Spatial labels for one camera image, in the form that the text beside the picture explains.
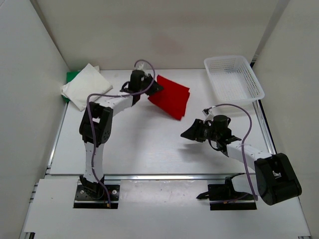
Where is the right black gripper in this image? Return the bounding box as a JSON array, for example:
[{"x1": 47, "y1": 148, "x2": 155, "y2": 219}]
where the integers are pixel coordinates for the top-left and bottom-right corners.
[{"x1": 182, "y1": 119, "x2": 220, "y2": 143}]

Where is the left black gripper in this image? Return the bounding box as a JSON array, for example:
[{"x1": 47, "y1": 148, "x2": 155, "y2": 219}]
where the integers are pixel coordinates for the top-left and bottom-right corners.
[{"x1": 138, "y1": 73, "x2": 162, "y2": 95}]

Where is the red t shirt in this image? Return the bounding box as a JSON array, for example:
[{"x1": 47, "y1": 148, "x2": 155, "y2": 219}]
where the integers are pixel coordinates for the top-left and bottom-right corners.
[{"x1": 148, "y1": 75, "x2": 190, "y2": 120}]

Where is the white plastic basket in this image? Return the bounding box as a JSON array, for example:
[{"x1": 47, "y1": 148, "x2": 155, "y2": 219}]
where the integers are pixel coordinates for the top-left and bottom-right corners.
[{"x1": 204, "y1": 55, "x2": 265, "y2": 105}]

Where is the white t shirt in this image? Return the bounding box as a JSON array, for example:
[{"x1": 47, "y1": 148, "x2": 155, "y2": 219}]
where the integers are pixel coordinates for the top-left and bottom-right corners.
[{"x1": 60, "y1": 63, "x2": 113, "y2": 111}]

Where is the green t shirt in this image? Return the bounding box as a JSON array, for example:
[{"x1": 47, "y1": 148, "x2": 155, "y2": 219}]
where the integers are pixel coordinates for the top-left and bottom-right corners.
[{"x1": 62, "y1": 71, "x2": 80, "y2": 103}]

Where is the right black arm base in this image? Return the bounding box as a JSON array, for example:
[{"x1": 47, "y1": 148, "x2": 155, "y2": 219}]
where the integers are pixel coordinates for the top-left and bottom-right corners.
[{"x1": 196, "y1": 173, "x2": 257, "y2": 211}]

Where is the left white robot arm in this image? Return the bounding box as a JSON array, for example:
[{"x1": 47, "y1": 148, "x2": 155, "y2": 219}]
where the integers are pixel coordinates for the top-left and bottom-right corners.
[{"x1": 79, "y1": 64, "x2": 163, "y2": 199}]

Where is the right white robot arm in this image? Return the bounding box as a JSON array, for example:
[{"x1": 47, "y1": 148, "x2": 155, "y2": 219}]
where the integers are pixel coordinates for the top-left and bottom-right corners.
[{"x1": 180, "y1": 108, "x2": 302, "y2": 205}]

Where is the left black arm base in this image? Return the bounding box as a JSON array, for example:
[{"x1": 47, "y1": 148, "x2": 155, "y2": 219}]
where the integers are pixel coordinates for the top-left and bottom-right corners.
[{"x1": 73, "y1": 180, "x2": 120, "y2": 209}]

